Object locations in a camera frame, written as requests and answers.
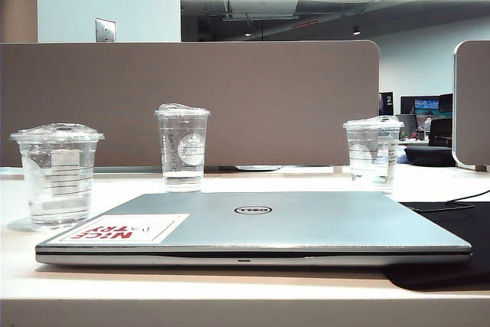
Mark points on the white partition foot bracket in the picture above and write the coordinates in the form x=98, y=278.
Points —
x=258, y=168

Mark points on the black office chair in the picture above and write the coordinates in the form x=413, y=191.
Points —
x=441, y=131

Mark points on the silver Dell laptop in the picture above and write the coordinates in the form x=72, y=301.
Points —
x=306, y=227

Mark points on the black ceiling spotlight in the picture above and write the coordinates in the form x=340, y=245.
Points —
x=357, y=30

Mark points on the blue plastic bag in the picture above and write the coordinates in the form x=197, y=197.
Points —
x=400, y=158

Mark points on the tall clear plastic cup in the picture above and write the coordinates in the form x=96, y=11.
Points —
x=183, y=158

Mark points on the dark computer monitor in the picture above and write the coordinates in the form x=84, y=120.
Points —
x=446, y=105

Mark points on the black desk mat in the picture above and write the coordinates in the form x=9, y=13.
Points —
x=459, y=265

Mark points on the black sign with numeral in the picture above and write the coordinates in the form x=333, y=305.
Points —
x=386, y=103

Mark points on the computer monitor with lit screen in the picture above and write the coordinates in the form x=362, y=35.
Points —
x=426, y=104

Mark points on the black round cushion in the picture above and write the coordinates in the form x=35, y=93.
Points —
x=428, y=155

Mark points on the metal wall switch plate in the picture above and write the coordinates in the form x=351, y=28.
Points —
x=106, y=30

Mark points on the clear plastic cup, printed sticker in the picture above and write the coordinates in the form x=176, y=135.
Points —
x=369, y=166

